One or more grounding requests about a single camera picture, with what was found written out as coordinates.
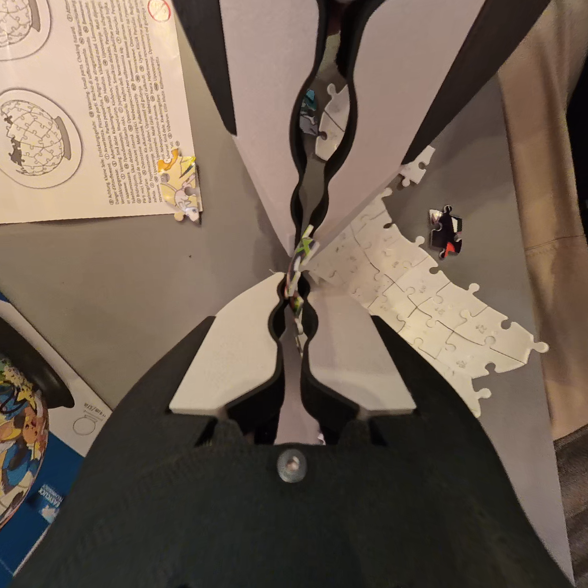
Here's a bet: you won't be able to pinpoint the yellow cream joined puzzle pieces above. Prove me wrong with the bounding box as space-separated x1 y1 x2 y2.
156 154 204 226

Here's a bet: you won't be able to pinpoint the puzzle instruction leaflet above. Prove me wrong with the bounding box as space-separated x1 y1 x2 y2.
0 0 194 226

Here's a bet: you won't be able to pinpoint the green marked puzzle piece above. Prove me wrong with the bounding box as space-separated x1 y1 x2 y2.
294 224 321 272

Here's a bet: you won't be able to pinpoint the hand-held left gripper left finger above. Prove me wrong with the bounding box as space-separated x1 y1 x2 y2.
169 272 289 445

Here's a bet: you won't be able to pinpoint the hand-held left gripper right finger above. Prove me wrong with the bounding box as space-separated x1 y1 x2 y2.
301 287 417 445

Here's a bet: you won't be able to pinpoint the black red puzzle piece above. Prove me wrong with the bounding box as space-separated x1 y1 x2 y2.
428 206 464 260

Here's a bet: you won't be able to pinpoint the partly built puzzle ball shell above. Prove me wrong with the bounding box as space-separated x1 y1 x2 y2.
284 184 549 419

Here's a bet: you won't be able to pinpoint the person's black jacket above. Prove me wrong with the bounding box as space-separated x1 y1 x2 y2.
567 60 588 207

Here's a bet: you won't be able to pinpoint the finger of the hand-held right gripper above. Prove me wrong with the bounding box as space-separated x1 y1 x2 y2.
307 0 488 259
220 0 323 256

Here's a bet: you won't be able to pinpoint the blue white joined puzzle pieces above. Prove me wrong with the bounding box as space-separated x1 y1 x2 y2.
300 89 321 137

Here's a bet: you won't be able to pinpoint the blue puzzle box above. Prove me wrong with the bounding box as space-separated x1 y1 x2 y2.
0 289 113 577

